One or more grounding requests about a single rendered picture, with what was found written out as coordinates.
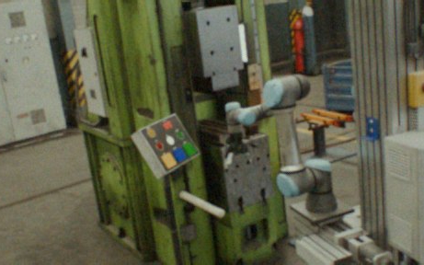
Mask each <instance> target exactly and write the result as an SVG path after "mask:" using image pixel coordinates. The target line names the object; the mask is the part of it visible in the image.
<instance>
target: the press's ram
mask: <svg viewBox="0 0 424 265"><path fill-rule="evenodd" d="M183 17H184V22H185V28H186V41H187V46H188V52H189V63H190V69H191V74H192V76H197V77H209V76H212V75H218V74H222V73H230V72H233V71H236V70H240V69H244V65H243V57H242V50H241V42H240V35H239V27H238V14H237V6H220V7H211V8H205V9H199V10H192V11H185V12H184V11H183Z"/></svg>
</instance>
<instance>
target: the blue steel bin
mask: <svg viewBox="0 0 424 265"><path fill-rule="evenodd" d="M323 76H324V100H325V111H327V112H330V109H341V110H348V111H355V106H354V97H353V95H352V93H351V88H352V87H353V77H352V63H351V59H349V60H348V61H340V62H336V63H333V64H330V65H326V64H323Z"/></svg>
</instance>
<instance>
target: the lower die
mask: <svg viewBox="0 0 424 265"><path fill-rule="evenodd" d="M201 120H203V119H201ZM201 120H198V122H199V136H200V137H201V132H202V137H204V138H205V136H206V138H209V135H210V138H211V139H212V137H213V140H214V141H217V142H220V143H223V144H226V143H225V140H226V139H227V138H229V137H230V135H229V132H228V128H227V127H224V126H221V125H214V124H211V123H208V122H205V121H201ZM204 120H207V121H213V122H217V123H220V124H224V125H227V123H226V122H225V121H218V120H215V119H204ZM201 125H205V126H208V127H209V128H210V127H211V129H209V135H208V128H207V127H206V128H205V127H204V126H202V128H201ZM204 128H205V131H204ZM213 128H214V129H216V130H217V132H216V131H215V130H212V129H213Z"/></svg>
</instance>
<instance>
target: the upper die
mask: <svg viewBox="0 0 424 265"><path fill-rule="evenodd" d="M192 86H193V88H198V89H204V90H209V91H217V90H220V89H224V88H227V87H230V86H238V71H237V70H236V71H233V72H230V73H222V74H218V75H212V76H209V77H197V76H193V77H192Z"/></svg>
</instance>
